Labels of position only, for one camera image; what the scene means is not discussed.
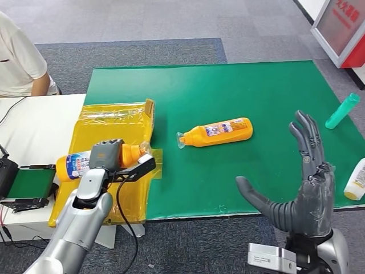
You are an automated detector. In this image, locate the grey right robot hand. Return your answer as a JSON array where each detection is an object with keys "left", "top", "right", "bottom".
[{"left": 235, "top": 110, "right": 336, "bottom": 239}]

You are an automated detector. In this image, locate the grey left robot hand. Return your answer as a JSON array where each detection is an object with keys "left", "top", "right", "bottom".
[{"left": 88, "top": 139, "right": 124, "bottom": 172}]

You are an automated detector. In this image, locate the orange bottle with clear cap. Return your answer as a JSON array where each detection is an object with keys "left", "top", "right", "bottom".
[
  {"left": 56, "top": 141, "right": 152, "bottom": 183},
  {"left": 176, "top": 117, "right": 253, "bottom": 150}
]

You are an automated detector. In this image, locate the white bottle with yellow cap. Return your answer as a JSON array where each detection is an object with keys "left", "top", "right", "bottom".
[{"left": 343, "top": 158, "right": 365, "bottom": 202}]

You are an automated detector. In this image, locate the green plastic bottle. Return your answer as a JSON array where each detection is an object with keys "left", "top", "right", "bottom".
[{"left": 325, "top": 92, "right": 361, "bottom": 131}]

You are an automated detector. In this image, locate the yellow taped cardboard box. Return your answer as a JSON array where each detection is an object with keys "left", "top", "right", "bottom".
[{"left": 48, "top": 98, "right": 164, "bottom": 229}]

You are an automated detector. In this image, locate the green table mat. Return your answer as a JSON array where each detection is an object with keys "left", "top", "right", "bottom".
[{"left": 84, "top": 60, "right": 365, "bottom": 221}]

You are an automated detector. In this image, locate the person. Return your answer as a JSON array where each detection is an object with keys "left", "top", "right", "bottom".
[{"left": 0, "top": 10, "right": 60, "bottom": 99}]

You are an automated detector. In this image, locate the white framed red sign board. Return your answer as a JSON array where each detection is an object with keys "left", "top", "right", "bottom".
[{"left": 311, "top": 0, "right": 365, "bottom": 70}]

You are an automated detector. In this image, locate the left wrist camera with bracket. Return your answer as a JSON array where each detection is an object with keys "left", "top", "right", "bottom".
[{"left": 108, "top": 153, "right": 157, "bottom": 187}]

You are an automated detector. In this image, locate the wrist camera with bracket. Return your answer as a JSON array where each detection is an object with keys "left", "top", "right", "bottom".
[
  {"left": 108, "top": 153, "right": 157, "bottom": 187},
  {"left": 247, "top": 243, "right": 298, "bottom": 274}
]

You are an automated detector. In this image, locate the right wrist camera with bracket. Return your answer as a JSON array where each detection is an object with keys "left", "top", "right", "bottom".
[{"left": 247, "top": 243, "right": 298, "bottom": 274}]

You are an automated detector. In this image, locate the white plastic support bracket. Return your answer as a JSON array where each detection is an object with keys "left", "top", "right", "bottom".
[{"left": 121, "top": 223, "right": 146, "bottom": 239}]

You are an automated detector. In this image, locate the thin black table cable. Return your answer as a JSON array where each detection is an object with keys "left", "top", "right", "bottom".
[{"left": 0, "top": 95, "right": 29, "bottom": 126}]

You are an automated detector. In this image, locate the thin black floor cable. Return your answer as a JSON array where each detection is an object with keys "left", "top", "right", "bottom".
[{"left": 0, "top": 215, "right": 48, "bottom": 251}]

